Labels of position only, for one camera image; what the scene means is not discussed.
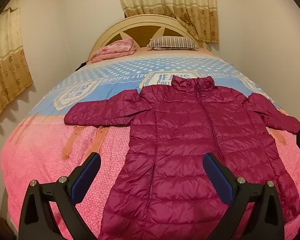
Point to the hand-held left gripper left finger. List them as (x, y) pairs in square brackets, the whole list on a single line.
[(83, 180)]

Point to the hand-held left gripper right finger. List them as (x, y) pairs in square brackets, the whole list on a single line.
[(218, 177)]

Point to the magenta puffer jacket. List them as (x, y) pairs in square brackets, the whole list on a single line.
[(177, 142)]

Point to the pink and blue printed bedspread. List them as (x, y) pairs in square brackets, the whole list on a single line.
[(52, 155)]

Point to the pink folded blanket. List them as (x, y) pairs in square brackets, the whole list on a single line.
[(112, 50)]

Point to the beige floral side curtain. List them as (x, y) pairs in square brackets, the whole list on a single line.
[(7, 67)]

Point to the striped pillow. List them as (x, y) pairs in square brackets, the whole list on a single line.
[(172, 42)]

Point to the cream wooden headboard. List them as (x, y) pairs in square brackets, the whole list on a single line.
[(140, 21)]

